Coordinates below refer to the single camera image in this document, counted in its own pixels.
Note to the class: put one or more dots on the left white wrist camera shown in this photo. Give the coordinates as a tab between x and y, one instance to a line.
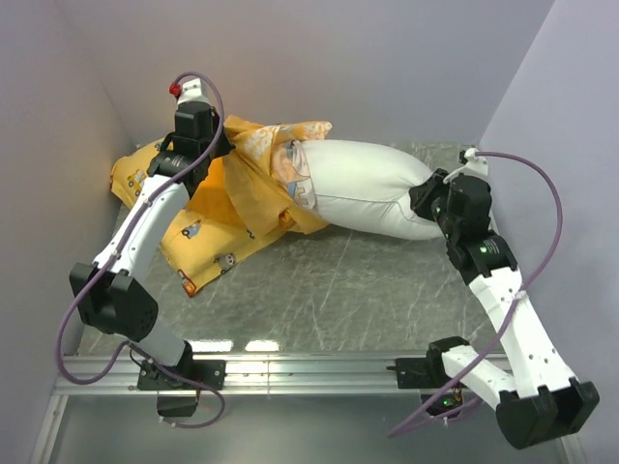
194	90

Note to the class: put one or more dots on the yellow vehicle print pillow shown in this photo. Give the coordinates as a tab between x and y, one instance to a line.
207	237

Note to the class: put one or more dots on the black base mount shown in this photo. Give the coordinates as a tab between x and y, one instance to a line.
180	389
420	374

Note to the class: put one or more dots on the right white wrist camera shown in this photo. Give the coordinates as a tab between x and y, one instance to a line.
472	164

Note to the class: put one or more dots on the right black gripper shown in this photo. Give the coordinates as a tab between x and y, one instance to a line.
422	194

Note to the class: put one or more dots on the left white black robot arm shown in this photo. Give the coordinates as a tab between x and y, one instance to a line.
108	292

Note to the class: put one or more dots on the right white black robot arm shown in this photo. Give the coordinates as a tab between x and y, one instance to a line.
536	397

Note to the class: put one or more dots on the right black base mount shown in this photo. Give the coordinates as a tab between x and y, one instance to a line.
420	374

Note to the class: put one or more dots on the white pillow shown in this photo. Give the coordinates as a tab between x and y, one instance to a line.
356	185

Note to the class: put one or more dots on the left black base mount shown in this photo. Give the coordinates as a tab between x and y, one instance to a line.
180	389

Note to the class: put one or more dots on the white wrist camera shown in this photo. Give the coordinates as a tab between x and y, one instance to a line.
194	90
472	164

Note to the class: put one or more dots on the orange Mickey Mouse pillowcase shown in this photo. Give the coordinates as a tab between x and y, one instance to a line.
264	183

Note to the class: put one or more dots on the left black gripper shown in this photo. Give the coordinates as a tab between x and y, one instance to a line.
224	145

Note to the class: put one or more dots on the aluminium frame rail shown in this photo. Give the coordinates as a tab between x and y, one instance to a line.
307	339

